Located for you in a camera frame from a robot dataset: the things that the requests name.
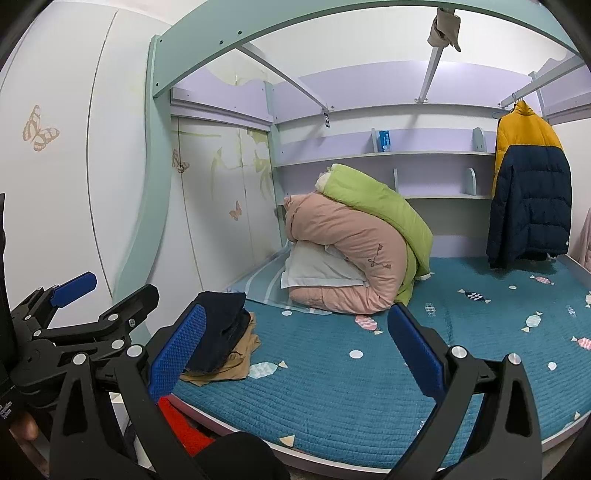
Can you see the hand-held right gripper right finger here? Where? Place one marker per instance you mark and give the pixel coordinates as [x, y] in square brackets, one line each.
[415, 355]

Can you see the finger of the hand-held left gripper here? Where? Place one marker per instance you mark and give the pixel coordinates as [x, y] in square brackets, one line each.
[129, 304]
[74, 286]

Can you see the dark denim jacket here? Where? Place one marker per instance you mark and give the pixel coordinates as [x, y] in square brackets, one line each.
[221, 332]

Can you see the yellow and navy puffer jacket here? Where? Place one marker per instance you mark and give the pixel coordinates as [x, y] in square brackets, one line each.
[526, 198]

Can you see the red cloth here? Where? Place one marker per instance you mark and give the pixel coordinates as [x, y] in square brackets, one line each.
[184, 429]

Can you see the person's left hand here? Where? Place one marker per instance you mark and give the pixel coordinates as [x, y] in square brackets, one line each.
[24, 427]

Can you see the black hanging tag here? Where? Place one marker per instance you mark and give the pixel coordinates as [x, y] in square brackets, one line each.
[326, 119]

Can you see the tan pants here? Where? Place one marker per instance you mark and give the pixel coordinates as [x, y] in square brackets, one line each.
[240, 364]

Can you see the floral sliding door wardrobe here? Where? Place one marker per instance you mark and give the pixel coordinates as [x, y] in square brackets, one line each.
[207, 207]

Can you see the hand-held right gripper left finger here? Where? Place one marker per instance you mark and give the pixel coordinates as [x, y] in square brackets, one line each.
[178, 350]

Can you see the pink coat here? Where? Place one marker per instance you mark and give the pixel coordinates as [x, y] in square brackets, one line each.
[584, 244]

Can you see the small blue box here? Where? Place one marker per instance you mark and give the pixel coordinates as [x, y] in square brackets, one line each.
[385, 141]

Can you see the green quilt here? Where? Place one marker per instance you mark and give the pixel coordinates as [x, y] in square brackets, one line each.
[388, 203]

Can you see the white butterfly wardrobe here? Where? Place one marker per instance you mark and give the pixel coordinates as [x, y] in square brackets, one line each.
[69, 184]

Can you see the teal bunk bed frame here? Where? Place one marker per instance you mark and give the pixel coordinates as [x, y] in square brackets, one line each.
[157, 138]

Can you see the striped blue pillow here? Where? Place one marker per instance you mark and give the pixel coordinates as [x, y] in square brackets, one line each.
[268, 281]

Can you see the lilac wall shelf unit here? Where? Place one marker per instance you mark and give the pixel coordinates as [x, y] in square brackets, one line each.
[438, 154]

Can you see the clothes hanger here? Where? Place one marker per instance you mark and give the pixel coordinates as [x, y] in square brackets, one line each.
[508, 105]

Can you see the beige cloth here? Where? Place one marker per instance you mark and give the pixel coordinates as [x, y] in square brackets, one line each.
[443, 30]

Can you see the white pillow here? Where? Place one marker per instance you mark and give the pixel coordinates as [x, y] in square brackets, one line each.
[318, 267]

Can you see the pink quilt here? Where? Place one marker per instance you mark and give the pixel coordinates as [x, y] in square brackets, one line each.
[351, 230]

